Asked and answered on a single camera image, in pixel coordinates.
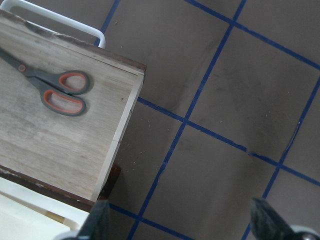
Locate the white drawer handle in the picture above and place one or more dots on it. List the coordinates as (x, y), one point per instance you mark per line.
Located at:
(7, 5)

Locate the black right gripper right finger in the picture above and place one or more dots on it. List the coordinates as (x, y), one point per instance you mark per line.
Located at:
(266, 223)

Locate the grey orange scissors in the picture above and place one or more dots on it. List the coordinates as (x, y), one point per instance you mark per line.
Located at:
(48, 84)

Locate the white plastic tray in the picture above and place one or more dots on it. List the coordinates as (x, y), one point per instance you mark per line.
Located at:
(28, 215)

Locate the light wooden drawer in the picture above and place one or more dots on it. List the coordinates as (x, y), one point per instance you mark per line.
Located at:
(64, 107)

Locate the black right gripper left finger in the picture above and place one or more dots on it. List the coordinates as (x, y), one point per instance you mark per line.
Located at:
(97, 224)

